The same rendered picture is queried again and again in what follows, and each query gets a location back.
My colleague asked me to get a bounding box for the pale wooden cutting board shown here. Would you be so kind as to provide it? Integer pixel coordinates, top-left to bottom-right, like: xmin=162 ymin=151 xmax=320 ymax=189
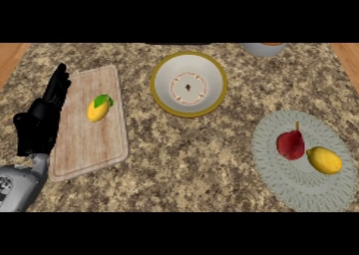
xmin=46 ymin=64 xmax=131 ymax=182

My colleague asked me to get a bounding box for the yellow lemon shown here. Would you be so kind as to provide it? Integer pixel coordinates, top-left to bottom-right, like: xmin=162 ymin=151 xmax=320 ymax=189
xmin=304 ymin=145 xmax=344 ymax=175

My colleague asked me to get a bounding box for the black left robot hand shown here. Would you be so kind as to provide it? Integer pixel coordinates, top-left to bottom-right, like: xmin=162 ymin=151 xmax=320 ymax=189
xmin=11 ymin=63 xmax=73 ymax=157

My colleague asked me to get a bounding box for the pale grey woven placemat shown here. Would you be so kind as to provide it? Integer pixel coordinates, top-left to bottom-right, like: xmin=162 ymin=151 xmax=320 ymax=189
xmin=249 ymin=110 xmax=359 ymax=213

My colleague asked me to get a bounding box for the red pear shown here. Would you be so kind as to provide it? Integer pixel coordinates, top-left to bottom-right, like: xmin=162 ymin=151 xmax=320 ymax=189
xmin=274 ymin=121 xmax=305 ymax=161

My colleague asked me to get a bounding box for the white bowl with yellow rim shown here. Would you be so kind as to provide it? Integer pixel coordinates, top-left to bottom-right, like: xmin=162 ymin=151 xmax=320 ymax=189
xmin=150 ymin=51 xmax=228 ymax=119

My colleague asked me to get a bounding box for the yellow mango with green leaf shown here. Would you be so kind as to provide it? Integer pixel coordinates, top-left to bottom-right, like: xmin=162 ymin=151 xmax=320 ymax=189
xmin=85 ymin=94 xmax=116 ymax=124

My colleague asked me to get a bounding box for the grey cup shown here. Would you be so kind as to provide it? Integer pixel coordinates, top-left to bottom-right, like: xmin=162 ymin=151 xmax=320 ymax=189
xmin=240 ymin=43 xmax=286 ymax=58

